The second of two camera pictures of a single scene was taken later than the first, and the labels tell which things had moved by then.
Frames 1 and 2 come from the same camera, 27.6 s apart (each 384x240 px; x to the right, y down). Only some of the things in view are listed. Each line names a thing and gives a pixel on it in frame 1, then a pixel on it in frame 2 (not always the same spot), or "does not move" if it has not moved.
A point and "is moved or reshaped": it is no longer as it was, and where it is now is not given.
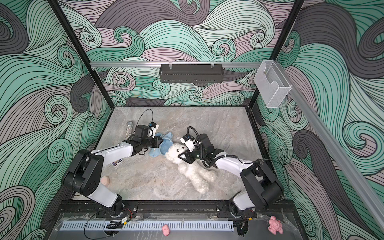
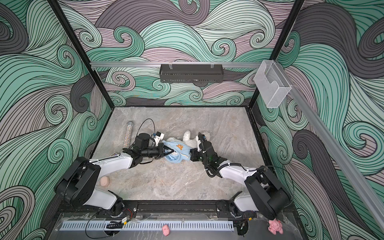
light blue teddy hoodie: x=156 y=152 is moved or reshaped
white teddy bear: x=200 y=175 → x=187 y=140
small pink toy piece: x=166 y=230 does not move
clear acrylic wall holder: x=273 y=86 does not move
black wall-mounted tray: x=191 y=73 does not move
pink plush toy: x=275 y=225 does not move
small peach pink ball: x=105 y=180 does not move
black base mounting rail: x=84 y=209 does not move
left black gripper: x=157 y=142 → x=161 y=151
